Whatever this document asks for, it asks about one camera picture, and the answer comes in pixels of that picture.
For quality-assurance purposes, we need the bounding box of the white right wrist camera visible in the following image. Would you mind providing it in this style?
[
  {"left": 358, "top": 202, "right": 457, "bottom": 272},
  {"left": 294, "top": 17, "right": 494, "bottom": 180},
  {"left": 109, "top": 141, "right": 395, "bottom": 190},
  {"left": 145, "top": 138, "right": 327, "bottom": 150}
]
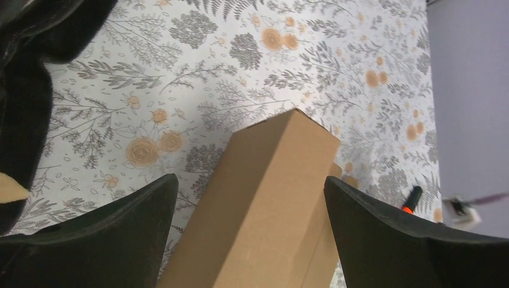
[{"left": 442, "top": 197, "right": 482, "bottom": 231}]

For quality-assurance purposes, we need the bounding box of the black floral plush blanket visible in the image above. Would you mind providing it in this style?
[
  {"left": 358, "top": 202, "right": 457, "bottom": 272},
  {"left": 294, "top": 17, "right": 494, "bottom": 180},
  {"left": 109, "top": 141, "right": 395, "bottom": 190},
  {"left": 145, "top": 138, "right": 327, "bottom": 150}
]
[{"left": 1, "top": 1, "right": 116, "bottom": 235}]

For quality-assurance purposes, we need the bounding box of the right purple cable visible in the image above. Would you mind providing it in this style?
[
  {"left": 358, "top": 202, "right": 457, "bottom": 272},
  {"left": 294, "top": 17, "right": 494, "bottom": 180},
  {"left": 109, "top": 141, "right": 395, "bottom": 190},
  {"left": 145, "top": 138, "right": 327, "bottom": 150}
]
[{"left": 465, "top": 192, "right": 509, "bottom": 208}]

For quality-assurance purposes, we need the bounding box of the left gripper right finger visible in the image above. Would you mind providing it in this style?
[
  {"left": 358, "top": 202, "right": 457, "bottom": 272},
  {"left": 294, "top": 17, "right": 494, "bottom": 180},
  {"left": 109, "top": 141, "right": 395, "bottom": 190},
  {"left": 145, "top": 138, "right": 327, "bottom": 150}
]
[{"left": 324, "top": 176, "right": 508, "bottom": 287}]

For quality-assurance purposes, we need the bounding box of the brown cardboard box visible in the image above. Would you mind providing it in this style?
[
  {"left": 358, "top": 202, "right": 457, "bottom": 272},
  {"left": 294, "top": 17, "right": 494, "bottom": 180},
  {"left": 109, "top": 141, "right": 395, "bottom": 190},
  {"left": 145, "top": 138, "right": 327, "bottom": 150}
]
[{"left": 158, "top": 109, "right": 341, "bottom": 288}]

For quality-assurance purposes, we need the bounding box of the floral patterned table mat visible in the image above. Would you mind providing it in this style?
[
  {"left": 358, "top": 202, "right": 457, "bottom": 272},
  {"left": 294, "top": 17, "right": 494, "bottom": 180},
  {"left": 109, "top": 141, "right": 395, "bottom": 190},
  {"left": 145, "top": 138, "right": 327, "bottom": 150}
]
[{"left": 8, "top": 0, "right": 444, "bottom": 288}]

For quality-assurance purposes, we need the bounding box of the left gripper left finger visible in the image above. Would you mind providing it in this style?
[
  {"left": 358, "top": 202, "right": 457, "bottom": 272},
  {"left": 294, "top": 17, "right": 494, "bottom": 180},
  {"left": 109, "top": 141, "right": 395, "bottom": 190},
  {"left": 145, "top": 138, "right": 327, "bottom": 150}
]
[{"left": 1, "top": 174, "right": 178, "bottom": 288}]

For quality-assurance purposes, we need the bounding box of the black orange-tipped marker pen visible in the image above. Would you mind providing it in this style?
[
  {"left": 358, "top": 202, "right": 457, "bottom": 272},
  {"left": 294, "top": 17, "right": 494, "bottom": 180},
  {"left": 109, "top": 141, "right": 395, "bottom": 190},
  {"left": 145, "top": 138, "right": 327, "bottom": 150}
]
[{"left": 401, "top": 186, "right": 423, "bottom": 214}]

